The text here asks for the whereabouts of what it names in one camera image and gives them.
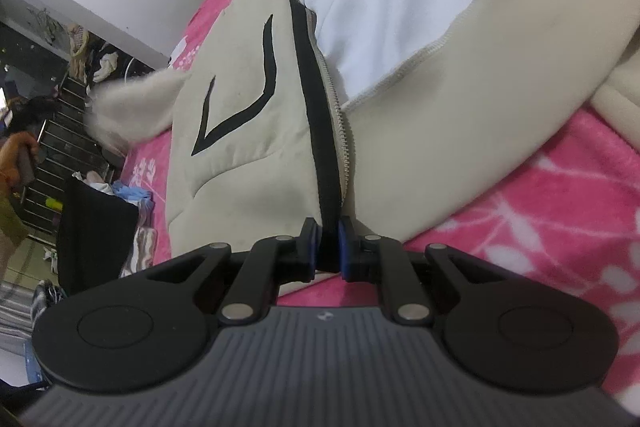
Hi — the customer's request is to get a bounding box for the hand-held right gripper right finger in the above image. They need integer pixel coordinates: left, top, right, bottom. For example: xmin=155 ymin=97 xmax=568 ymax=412
xmin=338 ymin=216 xmax=521 ymax=327

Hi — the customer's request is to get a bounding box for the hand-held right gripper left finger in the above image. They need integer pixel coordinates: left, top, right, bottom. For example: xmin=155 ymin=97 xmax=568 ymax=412
xmin=120 ymin=217 xmax=321 ymax=326

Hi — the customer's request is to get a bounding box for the cream zip jacket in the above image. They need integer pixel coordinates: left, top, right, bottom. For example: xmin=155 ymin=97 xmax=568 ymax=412
xmin=85 ymin=0 xmax=640 ymax=299

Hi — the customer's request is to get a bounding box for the pile of cream clothes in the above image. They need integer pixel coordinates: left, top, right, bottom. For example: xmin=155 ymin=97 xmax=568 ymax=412
xmin=67 ymin=23 xmax=121 ymax=84

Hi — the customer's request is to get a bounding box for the striped cloth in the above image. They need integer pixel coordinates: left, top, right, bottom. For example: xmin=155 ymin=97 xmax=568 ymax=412
xmin=122 ymin=226 xmax=159 ymax=279

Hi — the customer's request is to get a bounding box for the blue cloth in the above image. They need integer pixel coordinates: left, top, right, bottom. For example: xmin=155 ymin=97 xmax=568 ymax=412
xmin=112 ymin=181 xmax=153 ymax=210

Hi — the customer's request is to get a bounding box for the pink floral blanket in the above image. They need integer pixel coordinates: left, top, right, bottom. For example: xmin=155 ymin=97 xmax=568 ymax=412
xmin=122 ymin=0 xmax=640 ymax=413

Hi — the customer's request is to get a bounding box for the black fabric bin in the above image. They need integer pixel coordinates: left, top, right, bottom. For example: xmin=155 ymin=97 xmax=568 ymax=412
xmin=56 ymin=177 xmax=140 ymax=295

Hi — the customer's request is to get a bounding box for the metal drying rack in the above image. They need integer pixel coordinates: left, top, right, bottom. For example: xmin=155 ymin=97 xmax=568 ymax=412
xmin=27 ymin=72 xmax=126 ymax=235

